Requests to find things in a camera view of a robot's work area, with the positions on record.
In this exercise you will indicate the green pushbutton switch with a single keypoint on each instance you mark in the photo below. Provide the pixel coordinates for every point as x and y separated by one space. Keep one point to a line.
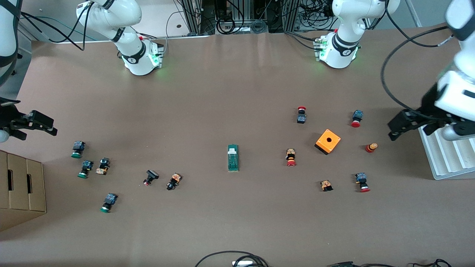
78 148
109 201
85 167

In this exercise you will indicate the green load switch white lever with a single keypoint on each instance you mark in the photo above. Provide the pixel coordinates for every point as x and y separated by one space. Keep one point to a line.
233 161

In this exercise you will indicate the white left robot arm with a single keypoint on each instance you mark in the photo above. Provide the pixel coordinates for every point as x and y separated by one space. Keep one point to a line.
345 22

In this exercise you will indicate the red button orange contact block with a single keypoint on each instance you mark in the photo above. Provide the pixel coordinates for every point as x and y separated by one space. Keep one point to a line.
291 155

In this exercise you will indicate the orange button enclosure box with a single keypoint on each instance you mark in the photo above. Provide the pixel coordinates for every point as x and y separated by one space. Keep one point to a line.
323 142

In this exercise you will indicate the brown paper table cover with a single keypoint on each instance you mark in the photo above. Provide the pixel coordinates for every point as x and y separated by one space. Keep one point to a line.
237 92

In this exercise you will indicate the red pushbutton switch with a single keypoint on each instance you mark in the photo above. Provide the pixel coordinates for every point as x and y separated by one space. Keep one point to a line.
301 118
357 115
361 180

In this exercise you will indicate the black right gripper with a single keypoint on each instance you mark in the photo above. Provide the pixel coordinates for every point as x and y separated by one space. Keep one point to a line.
8 115

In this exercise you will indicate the white plug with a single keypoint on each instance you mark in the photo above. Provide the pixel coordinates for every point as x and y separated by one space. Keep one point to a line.
243 263

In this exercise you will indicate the white board with hole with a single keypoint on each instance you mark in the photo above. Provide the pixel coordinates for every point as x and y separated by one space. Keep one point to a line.
172 18

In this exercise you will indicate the black button orange contact block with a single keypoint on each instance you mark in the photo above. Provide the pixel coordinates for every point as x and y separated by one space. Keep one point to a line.
103 167

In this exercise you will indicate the red yellow emergency button head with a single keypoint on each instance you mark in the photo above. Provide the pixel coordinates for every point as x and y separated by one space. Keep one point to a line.
371 148

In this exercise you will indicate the grey ribbed plastic tray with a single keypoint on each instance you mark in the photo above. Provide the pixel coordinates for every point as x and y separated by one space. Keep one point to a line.
449 159

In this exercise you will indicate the black square pushbutton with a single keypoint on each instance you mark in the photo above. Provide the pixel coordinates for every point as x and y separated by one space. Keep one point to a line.
151 175

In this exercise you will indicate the aluminium equipment rack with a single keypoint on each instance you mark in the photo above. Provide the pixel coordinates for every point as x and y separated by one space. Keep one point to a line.
195 15

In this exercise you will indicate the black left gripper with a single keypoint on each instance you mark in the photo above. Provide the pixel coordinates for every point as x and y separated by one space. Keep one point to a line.
427 106

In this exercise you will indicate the black selector orange contact block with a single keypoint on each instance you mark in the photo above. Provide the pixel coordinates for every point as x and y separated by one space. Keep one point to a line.
174 180

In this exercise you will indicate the brown cardboard box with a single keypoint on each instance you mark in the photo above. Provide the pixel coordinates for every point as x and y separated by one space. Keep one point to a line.
22 193

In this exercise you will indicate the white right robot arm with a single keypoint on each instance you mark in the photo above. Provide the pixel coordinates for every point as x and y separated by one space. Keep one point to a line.
130 15

